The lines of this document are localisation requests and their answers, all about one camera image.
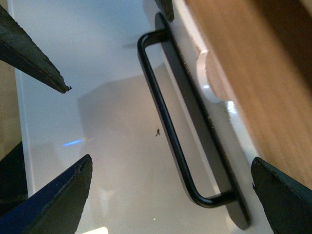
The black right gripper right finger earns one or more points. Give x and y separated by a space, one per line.
57 207

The white drawer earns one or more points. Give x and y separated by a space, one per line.
227 123

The wooden drawer cabinet frame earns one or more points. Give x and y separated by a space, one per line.
260 57

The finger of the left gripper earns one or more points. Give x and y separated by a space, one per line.
286 202
166 8

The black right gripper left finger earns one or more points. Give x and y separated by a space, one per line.
19 50

